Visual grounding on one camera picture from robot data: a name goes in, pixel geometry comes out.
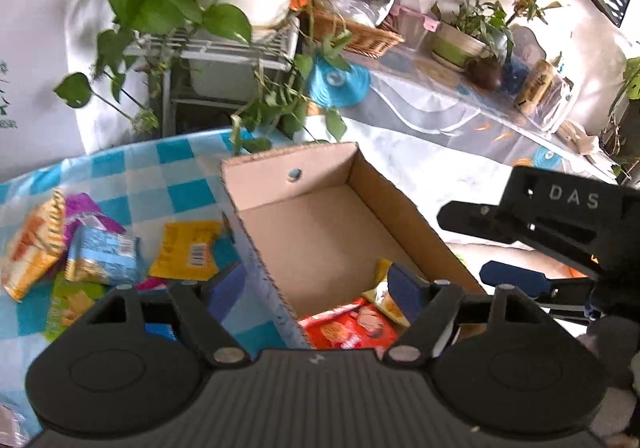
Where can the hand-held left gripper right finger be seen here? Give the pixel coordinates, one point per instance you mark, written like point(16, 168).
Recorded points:
point(404, 292)

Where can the thin plant with orange leaves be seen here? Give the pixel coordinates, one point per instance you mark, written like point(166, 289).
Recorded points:
point(530, 5)

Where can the small green potted plant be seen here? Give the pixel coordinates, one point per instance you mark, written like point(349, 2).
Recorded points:
point(480, 18)

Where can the purple snack packet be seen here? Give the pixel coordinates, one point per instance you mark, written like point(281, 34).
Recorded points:
point(80, 205)

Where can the white metal plant stand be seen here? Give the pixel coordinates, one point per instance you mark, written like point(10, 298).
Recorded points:
point(225, 58)

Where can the brown clay teapot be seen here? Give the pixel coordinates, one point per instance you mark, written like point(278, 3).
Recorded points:
point(484, 74)

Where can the person's right forearm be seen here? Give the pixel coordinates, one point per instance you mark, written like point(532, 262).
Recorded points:
point(612, 343)

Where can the clear plastic bags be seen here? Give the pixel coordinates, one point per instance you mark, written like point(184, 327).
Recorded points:
point(360, 5)

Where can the clear plastic container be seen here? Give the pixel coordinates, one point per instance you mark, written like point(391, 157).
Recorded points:
point(555, 103)

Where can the cardboard box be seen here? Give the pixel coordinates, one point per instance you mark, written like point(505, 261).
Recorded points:
point(310, 228)

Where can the green striped plant pot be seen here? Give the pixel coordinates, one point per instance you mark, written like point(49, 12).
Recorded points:
point(455, 48)

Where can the round blue fan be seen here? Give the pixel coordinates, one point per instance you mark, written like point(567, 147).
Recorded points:
point(340, 83)

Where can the orange snack packet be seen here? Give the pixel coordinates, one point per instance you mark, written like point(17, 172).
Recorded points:
point(30, 248)

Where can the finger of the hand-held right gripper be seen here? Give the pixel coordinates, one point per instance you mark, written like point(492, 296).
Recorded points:
point(467, 222)
point(512, 279)

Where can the blue checkered tablecloth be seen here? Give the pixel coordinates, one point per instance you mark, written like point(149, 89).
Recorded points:
point(150, 183)

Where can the yellow flat snack packet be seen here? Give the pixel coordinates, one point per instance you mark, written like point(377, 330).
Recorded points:
point(180, 248)

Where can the yellow chip packet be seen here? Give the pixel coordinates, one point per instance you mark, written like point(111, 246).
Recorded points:
point(384, 306)

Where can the dark leafy plant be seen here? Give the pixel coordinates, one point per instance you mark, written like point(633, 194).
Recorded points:
point(627, 93)

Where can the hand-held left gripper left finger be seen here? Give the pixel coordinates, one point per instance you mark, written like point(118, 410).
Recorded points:
point(226, 284)

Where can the blue snack packet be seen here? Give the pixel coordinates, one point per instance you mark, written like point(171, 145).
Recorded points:
point(105, 253)

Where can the gold drink can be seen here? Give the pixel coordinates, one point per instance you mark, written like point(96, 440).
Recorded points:
point(535, 85)

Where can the red snack packet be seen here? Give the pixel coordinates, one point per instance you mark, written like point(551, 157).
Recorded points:
point(340, 328)

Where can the wicker basket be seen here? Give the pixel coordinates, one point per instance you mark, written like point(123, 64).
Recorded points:
point(360, 40)

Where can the clear patterned table cover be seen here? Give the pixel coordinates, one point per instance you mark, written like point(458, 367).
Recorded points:
point(425, 98)

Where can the green cracker packet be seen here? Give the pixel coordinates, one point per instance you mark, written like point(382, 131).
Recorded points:
point(70, 308)

